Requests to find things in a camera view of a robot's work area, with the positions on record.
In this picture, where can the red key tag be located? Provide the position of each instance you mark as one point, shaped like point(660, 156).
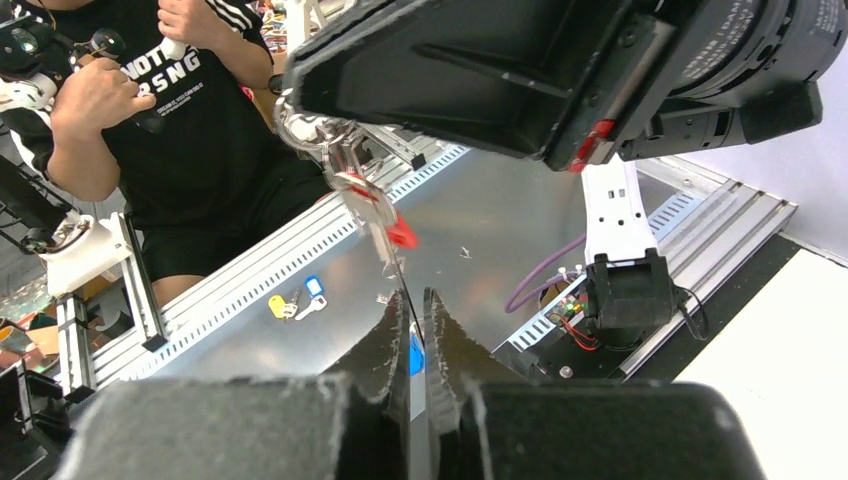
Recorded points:
point(371, 204)

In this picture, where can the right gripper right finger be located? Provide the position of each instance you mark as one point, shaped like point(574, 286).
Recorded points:
point(488, 422)

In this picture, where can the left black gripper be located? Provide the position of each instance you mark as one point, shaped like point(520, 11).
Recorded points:
point(554, 80)

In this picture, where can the white motor on bracket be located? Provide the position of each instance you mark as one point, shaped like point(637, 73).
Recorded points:
point(80, 249)

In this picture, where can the yellow key tag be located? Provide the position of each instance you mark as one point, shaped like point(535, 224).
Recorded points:
point(282, 309)

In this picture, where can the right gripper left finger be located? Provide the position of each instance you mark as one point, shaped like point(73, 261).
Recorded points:
point(351, 422)

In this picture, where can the person in black printed shirt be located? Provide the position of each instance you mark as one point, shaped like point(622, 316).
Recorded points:
point(168, 121)

